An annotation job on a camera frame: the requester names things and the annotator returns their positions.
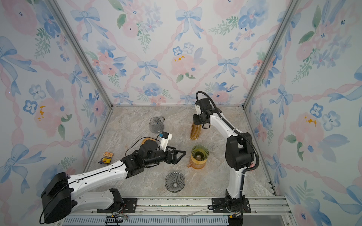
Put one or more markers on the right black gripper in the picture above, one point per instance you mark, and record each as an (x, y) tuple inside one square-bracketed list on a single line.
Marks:
[(194, 117)]

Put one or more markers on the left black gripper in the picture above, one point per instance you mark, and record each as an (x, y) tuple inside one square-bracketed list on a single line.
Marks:
[(174, 160)]

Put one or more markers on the orange coffee filter packet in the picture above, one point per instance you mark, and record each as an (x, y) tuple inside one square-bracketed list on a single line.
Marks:
[(195, 131)]

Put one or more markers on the orange glass carafe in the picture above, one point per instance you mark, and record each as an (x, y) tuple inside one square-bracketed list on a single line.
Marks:
[(196, 164)]

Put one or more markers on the green glass dripper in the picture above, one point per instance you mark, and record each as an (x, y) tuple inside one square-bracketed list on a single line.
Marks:
[(200, 152)]

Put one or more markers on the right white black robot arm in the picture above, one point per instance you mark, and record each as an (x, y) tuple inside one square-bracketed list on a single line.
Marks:
[(239, 151)]

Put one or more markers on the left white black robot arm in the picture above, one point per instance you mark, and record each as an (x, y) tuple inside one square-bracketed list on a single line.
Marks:
[(66, 194)]

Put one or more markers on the clear grey glass dripper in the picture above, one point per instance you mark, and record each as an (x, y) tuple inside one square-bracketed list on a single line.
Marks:
[(175, 182)]

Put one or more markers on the clear grey glass pitcher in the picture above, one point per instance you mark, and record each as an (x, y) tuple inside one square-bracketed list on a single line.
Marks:
[(156, 124)]

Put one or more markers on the small orange yellow toy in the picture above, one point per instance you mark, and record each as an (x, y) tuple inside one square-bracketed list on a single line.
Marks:
[(107, 158)]

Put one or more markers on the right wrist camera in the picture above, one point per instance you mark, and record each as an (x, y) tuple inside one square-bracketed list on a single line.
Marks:
[(197, 108)]

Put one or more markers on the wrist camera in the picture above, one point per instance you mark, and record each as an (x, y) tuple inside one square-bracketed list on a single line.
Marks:
[(197, 108), (164, 138)]

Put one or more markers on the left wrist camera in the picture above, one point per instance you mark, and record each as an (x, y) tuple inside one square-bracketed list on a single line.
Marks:
[(164, 138)]

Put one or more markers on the aluminium frame rail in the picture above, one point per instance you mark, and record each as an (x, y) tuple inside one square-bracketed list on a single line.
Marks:
[(188, 211)]

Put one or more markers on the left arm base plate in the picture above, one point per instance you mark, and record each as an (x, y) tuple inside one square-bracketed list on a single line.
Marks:
[(127, 205)]

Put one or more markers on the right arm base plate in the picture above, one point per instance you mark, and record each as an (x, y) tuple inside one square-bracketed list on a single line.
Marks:
[(223, 205)]

